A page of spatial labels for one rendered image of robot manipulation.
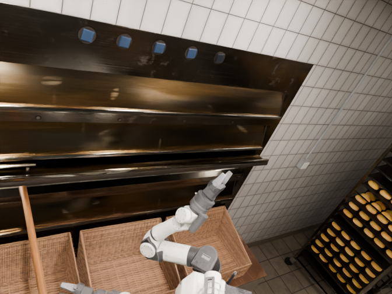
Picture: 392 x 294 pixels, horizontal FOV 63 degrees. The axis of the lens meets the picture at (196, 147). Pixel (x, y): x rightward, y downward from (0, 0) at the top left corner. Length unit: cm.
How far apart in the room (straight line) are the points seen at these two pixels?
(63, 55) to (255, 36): 92
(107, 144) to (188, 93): 49
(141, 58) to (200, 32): 30
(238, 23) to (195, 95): 42
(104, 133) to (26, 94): 41
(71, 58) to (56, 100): 19
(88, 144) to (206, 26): 79
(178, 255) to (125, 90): 79
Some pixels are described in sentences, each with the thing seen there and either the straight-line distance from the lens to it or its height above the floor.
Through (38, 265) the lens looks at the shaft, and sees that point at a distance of 153.
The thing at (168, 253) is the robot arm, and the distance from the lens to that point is 153.
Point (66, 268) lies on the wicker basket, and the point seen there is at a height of 59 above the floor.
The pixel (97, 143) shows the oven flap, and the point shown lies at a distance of 164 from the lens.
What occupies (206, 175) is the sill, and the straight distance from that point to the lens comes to 224.
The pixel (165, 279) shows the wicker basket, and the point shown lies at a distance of 234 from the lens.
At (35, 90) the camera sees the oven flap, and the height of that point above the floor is 178.
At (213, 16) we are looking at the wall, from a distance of 153.
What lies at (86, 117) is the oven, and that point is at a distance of 154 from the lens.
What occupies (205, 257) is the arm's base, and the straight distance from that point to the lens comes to 147.
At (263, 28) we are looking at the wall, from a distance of 173.
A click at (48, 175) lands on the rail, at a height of 144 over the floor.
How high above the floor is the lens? 250
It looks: 32 degrees down
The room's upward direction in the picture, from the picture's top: 24 degrees clockwise
